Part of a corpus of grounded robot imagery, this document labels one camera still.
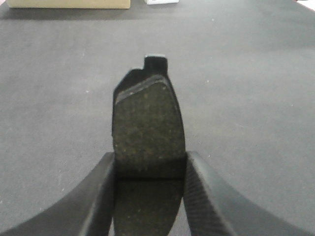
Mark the brown cardboard box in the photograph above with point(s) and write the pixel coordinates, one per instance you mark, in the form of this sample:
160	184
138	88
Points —
84	4

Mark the dark conveyor belt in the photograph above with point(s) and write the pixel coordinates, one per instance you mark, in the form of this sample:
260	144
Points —
188	119

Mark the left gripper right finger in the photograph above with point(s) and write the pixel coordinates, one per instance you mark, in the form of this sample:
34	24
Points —
215	208

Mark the long white box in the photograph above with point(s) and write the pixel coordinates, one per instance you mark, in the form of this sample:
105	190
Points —
155	2

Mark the brake pad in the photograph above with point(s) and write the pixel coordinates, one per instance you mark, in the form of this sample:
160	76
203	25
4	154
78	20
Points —
150	151

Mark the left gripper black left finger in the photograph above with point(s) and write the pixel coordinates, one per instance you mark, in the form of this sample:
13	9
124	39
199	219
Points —
85	211

